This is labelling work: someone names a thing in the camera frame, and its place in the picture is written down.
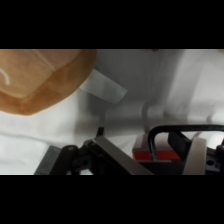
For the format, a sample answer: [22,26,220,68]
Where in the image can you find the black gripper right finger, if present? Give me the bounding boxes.
[167,131,224,176]

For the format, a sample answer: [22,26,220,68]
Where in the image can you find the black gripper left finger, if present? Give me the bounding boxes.
[49,126,155,176]

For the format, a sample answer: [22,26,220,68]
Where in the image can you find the white tablecloth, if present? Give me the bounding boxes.
[0,49,224,176]

